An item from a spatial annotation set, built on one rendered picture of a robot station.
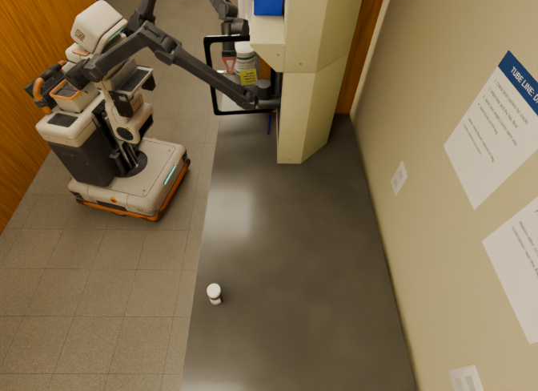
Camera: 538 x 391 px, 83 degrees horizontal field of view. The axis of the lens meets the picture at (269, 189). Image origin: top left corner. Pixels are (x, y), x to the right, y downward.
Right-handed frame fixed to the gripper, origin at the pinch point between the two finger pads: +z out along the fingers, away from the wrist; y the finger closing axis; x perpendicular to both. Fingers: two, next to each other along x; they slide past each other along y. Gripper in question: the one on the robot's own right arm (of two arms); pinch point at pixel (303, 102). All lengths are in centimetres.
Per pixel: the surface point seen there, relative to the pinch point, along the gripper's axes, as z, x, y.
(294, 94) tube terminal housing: -5.7, -14.3, -14.8
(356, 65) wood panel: 25.9, -3.8, 22.4
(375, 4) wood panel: 27.6, -30.1, 22.3
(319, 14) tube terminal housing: -0.1, -42.3, -14.9
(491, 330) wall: 33, -13, -95
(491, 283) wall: 33, -18, -87
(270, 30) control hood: -14.6, -33.5, -6.3
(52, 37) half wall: -208, 51, 159
